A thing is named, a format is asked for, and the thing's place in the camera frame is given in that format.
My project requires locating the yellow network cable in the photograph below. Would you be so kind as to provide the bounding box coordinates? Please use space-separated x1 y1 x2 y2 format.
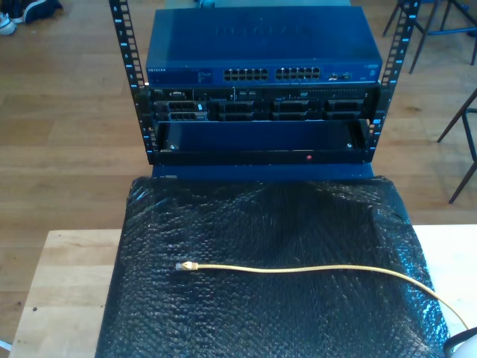
175 261 470 332

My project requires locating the dark blue base panel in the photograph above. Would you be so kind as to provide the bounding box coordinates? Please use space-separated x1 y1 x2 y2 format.
151 163 376 184

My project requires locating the black rack server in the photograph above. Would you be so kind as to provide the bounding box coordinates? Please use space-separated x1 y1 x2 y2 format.
148 85 382 123

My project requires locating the black bubble wrap mat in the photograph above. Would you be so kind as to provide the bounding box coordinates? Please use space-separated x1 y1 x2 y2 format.
94 175 458 358

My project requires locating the dark metal chair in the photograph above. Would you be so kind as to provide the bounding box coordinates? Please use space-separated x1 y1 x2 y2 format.
437 87 477 205

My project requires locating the dark blue shoe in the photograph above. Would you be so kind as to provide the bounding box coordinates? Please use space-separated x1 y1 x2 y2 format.
10 0 64 25

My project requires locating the white shoe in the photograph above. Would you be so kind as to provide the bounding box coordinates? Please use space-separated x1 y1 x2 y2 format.
0 11 18 37

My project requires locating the blue network switch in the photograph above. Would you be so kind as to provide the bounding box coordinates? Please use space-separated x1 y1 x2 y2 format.
145 5 385 88

